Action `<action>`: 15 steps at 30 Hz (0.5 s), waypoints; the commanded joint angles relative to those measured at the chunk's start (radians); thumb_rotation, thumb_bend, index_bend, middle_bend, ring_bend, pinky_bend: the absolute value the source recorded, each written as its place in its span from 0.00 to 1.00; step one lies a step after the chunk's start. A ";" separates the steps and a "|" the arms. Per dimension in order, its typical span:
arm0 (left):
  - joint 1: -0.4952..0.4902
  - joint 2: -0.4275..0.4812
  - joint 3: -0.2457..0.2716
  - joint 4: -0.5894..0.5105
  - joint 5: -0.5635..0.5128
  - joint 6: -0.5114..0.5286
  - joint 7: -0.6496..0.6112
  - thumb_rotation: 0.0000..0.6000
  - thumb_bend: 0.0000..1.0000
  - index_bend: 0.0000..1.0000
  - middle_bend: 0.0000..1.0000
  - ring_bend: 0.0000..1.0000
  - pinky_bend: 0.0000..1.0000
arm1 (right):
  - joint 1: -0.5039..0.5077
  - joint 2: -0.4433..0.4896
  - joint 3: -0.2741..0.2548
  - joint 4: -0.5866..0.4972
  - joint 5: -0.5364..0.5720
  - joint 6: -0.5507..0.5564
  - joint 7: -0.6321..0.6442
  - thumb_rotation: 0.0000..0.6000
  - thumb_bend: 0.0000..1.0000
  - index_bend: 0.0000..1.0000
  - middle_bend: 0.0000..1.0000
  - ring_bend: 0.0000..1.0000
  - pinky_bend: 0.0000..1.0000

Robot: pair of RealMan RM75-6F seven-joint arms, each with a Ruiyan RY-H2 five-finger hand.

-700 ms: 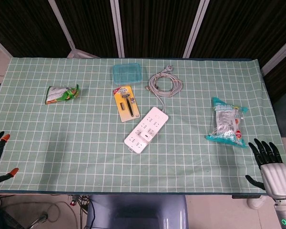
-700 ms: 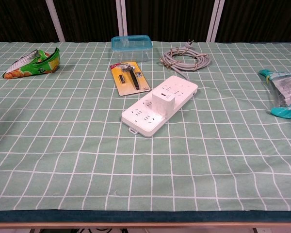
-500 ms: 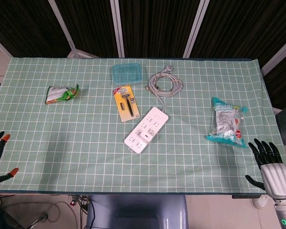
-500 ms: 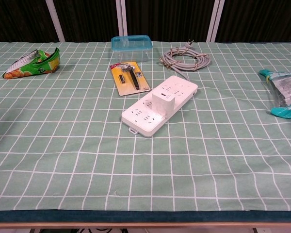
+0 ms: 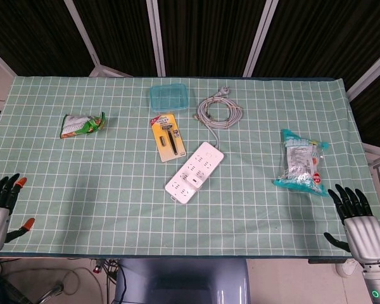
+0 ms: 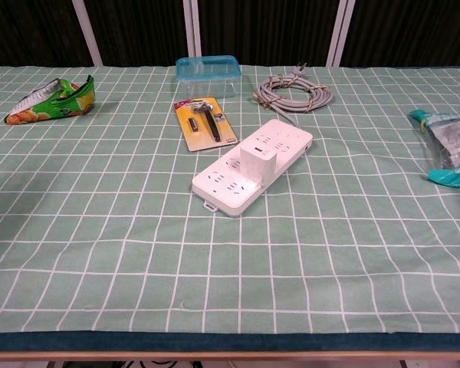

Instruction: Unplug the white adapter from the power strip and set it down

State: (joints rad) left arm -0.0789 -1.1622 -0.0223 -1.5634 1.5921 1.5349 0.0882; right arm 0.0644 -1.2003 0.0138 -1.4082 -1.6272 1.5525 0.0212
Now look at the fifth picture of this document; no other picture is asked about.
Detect green white snack bag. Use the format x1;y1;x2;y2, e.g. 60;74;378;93
60;112;107;139

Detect black floor cables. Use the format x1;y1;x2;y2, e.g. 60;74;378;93
103;258;127;304

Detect yellow razor blister pack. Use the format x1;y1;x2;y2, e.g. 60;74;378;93
150;113;187;163

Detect white round floor object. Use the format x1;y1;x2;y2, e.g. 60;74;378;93
336;259;357;279

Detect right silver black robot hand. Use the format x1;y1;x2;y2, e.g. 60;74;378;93
323;184;380;265

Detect white power strip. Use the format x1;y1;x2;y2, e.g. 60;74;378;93
164;141;225;204

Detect grey cable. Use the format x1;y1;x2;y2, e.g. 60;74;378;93
194;87;244;149

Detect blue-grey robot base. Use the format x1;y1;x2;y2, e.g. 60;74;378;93
113;259;251;304

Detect teal clear snack bag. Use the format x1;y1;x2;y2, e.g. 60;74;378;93
271;129;330;198

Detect teal plastic container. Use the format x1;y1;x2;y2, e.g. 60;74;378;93
149;83;190;113

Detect grey metal rack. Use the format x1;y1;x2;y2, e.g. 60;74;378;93
364;142;380;222

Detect dark folding screen white frame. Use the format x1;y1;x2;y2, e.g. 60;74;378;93
0;0;380;149

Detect green checked tablecloth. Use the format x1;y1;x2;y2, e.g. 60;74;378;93
0;75;380;258

